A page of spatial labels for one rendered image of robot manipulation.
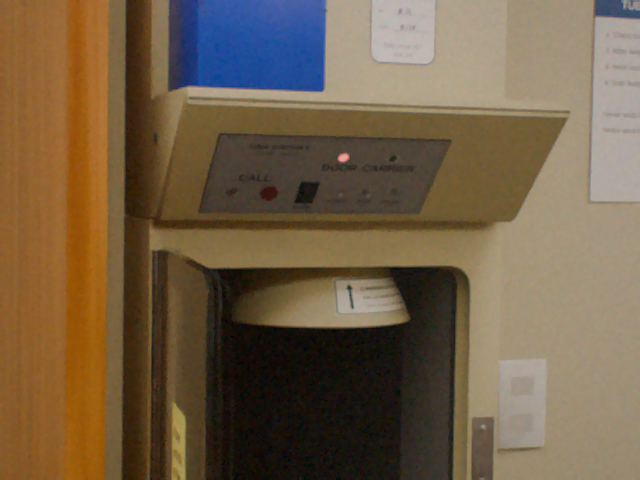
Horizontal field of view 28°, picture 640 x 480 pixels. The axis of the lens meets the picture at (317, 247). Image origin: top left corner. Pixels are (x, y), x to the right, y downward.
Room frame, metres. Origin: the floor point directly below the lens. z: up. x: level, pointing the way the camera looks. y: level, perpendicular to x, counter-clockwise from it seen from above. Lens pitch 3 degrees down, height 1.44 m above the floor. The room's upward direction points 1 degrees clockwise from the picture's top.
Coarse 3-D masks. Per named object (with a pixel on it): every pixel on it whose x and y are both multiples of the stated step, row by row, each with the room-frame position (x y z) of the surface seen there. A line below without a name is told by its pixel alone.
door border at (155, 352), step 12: (180, 252) 0.92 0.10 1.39; (156, 288) 1.01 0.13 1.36; (156, 300) 1.01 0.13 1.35; (156, 312) 1.01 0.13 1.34; (156, 348) 1.01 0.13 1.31; (156, 360) 1.01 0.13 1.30; (156, 372) 1.01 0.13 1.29; (156, 384) 1.00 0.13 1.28; (156, 396) 1.00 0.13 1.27; (156, 408) 1.00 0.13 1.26; (156, 420) 1.00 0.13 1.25; (156, 432) 1.00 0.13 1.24; (156, 444) 1.00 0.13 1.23; (156, 456) 0.99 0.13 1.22; (156, 468) 1.00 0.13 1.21
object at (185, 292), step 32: (160, 256) 0.99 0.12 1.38; (160, 288) 0.99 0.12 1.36; (192, 288) 0.78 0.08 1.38; (160, 320) 0.98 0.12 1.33; (192, 320) 0.78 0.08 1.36; (160, 352) 0.98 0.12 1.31; (192, 352) 0.77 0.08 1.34; (160, 384) 0.98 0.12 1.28; (192, 384) 0.77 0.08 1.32; (160, 416) 0.98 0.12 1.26; (192, 416) 0.77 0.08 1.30; (160, 448) 0.97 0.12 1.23; (192, 448) 0.77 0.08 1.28
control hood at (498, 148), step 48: (192, 96) 0.91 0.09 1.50; (240, 96) 0.93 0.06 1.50; (288, 96) 0.94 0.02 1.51; (336, 96) 0.95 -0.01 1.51; (384, 96) 0.97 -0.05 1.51; (192, 144) 0.95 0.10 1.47; (480, 144) 1.02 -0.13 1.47; (528, 144) 1.03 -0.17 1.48; (192, 192) 0.98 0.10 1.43; (432, 192) 1.05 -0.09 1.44; (480, 192) 1.06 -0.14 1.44; (528, 192) 1.08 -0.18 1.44
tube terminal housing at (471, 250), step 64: (128, 0) 1.11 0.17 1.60; (448, 0) 1.11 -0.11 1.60; (128, 64) 1.11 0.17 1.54; (384, 64) 1.09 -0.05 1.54; (448, 64) 1.11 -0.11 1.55; (128, 128) 1.11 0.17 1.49; (128, 192) 1.10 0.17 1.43; (128, 256) 1.10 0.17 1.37; (192, 256) 1.03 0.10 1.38; (256, 256) 1.05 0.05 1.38; (320, 256) 1.07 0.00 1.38; (384, 256) 1.09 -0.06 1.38; (448, 256) 1.11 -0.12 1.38; (128, 320) 1.10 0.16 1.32; (128, 384) 1.10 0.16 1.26; (128, 448) 1.09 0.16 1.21
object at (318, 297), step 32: (256, 288) 1.12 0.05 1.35; (288, 288) 1.10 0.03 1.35; (320, 288) 1.10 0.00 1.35; (352, 288) 1.11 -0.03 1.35; (384, 288) 1.13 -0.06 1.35; (256, 320) 1.11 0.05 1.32; (288, 320) 1.09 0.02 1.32; (320, 320) 1.09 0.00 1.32; (352, 320) 1.10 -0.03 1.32; (384, 320) 1.11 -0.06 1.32
